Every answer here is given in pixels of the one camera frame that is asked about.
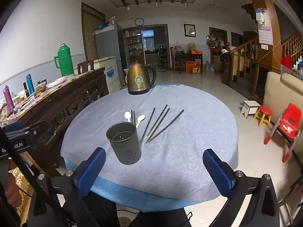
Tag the dark metal utensil holder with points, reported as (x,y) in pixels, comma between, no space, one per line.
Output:
(123,146)

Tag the grey table cloth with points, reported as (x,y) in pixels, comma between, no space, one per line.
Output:
(189,134)

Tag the white chest freezer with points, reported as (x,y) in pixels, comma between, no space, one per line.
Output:
(109,71)

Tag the framed wall picture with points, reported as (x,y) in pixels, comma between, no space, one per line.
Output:
(189,30)

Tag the white plastic spoon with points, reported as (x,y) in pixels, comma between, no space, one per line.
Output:
(127,115)
(141,117)

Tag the small white stool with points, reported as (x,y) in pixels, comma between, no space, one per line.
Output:
(251,105)

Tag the blue water bottle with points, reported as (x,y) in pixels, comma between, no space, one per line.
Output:
(30,85)

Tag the flat orange box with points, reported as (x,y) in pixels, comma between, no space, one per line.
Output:
(197,52)

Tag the dark wooden chair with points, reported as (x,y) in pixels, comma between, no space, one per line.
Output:
(81,67)

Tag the orange cardboard box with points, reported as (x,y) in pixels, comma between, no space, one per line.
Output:
(190,66)

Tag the round wall clock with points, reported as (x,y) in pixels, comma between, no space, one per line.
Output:
(139,21)

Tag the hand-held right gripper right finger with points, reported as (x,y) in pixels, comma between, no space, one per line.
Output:
(216,170)

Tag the green thermos jug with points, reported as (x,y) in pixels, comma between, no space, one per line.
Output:
(65,61)

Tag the beige sofa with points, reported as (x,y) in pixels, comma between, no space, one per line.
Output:
(274,92)

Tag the red and yellow stool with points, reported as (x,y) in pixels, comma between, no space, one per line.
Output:
(264,111)

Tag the pink wall calendar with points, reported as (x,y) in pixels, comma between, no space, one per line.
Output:
(265,33)

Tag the person's left hand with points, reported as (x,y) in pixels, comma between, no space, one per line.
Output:
(13,191)

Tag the carved wooden sideboard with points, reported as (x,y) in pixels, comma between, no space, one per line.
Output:
(59,108)

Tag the red plastic chair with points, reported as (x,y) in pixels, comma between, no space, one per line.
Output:
(290,123)

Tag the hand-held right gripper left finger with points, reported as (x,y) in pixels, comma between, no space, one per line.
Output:
(91,170)

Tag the metal kitchen rack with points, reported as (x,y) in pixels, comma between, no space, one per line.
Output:
(163,56)

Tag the wooden stair railing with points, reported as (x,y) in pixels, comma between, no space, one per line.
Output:
(243,49)

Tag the blue water jug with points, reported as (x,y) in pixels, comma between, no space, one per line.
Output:
(207,66)

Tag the grey refrigerator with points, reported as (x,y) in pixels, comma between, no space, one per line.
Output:
(109,42)

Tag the purple water bottle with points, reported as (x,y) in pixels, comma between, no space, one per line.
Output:
(9,99)

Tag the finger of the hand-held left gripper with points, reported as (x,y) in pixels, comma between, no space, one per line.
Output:
(14,127)
(36,131)

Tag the bronze electric kettle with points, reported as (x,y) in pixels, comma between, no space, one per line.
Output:
(138,80)

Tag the pile of snack packets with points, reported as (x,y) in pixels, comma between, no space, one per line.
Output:
(42,92)

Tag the brown wooden door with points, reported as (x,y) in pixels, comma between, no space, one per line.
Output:
(91,28)

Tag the dark wooden dining table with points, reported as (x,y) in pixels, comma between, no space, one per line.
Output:
(189,56)

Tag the shelf with bottles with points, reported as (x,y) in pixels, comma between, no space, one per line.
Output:
(133,45)

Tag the black bottle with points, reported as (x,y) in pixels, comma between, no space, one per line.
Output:
(25,89)

